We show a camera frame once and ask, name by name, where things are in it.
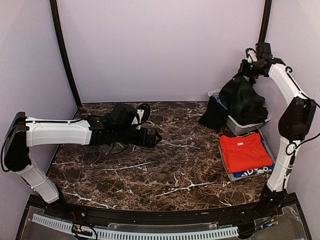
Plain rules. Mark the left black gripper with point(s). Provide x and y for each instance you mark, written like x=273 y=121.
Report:
x=151 y=142

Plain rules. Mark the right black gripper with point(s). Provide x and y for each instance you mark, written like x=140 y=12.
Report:
x=242 y=69

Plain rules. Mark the dark green plaid garment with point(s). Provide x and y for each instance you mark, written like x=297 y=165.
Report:
x=243 y=104

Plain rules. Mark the red t-shirt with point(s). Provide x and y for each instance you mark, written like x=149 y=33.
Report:
x=245 y=152

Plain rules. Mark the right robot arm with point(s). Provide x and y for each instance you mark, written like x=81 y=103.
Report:
x=295 y=122

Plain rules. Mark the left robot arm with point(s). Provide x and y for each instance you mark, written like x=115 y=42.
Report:
x=26 y=132

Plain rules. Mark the white laundry basket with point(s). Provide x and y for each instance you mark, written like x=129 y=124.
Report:
x=237 y=128

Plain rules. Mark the black garment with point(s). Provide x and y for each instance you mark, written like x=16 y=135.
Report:
x=215 y=115

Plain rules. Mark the grey folded garment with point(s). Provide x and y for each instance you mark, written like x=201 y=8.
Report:
x=235 y=177

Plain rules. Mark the blue printed t-shirt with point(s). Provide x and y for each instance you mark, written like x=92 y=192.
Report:
x=260 y=170

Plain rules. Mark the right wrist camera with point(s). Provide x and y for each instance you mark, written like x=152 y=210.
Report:
x=263 y=49

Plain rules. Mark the right black frame post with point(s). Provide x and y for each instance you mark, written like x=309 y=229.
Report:
x=265 y=21

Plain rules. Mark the black frame post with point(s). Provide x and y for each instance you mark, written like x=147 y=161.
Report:
x=265 y=21
x=63 y=52

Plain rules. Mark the white slotted cable duct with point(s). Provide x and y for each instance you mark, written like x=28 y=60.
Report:
x=133 y=233

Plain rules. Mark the black front rail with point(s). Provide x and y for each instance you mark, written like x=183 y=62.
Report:
x=233 y=215

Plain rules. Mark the left black frame post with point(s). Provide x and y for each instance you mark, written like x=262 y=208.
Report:
x=63 y=52

